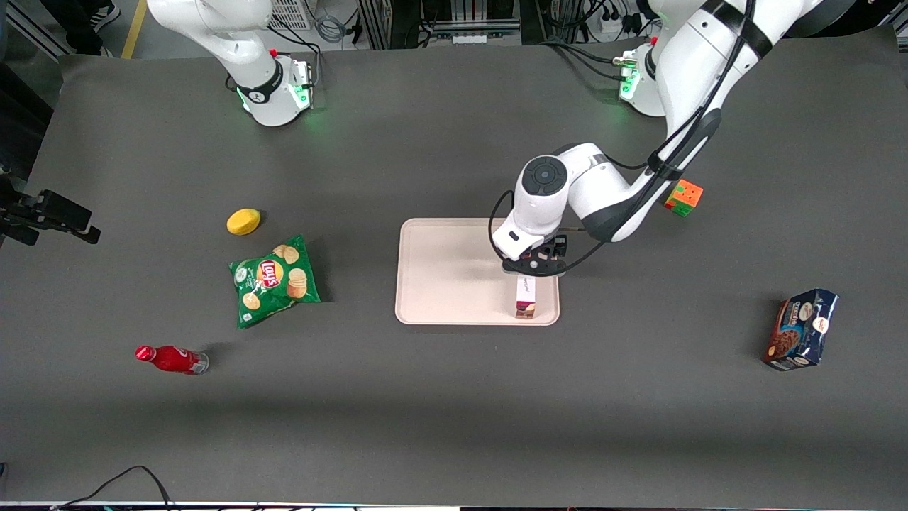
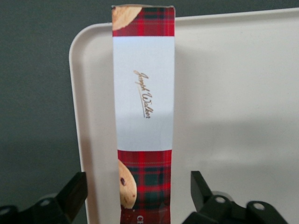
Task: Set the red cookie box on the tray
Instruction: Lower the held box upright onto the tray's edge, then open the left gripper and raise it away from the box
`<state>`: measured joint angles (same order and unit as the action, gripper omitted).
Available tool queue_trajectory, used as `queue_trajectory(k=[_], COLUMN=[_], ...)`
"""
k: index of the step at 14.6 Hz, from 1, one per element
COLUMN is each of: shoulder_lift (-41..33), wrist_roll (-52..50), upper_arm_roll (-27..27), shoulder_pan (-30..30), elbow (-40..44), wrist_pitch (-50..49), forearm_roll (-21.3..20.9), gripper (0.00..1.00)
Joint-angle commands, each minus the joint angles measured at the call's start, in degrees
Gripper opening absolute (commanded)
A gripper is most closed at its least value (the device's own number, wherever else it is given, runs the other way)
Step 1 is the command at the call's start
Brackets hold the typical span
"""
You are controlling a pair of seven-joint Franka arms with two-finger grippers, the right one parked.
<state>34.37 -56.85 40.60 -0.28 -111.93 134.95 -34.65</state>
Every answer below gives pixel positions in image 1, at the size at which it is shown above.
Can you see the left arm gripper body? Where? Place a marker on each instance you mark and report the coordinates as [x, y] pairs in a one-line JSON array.
[[558, 245]]

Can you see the red plaid cookie box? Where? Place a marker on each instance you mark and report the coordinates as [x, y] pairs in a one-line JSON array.
[[526, 291]]

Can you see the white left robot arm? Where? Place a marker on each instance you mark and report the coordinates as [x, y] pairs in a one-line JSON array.
[[695, 57]]

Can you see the pale pink plastic tray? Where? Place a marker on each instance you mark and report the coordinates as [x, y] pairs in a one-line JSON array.
[[447, 277]]

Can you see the blue cookie box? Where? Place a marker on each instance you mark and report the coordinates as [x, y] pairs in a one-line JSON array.
[[801, 330]]

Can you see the white vented box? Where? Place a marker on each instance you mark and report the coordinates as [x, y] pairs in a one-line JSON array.
[[291, 13]]

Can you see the red soda bottle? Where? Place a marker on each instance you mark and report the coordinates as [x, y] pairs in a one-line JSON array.
[[170, 359]]

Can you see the orange green puzzle cube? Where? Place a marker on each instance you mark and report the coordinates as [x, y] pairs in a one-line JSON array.
[[687, 199]]

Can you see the yellow lemon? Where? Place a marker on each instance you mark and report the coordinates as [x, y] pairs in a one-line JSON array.
[[243, 221]]

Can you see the green Lay's chips bag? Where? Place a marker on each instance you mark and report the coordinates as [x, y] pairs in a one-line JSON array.
[[273, 284]]

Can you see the black shoe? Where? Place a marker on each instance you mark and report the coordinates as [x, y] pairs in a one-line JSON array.
[[106, 13]]

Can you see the white power strip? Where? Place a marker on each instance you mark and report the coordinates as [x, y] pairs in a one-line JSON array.
[[616, 25]]

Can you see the black metal rack frame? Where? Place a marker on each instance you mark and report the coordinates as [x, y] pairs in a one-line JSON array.
[[369, 21]]

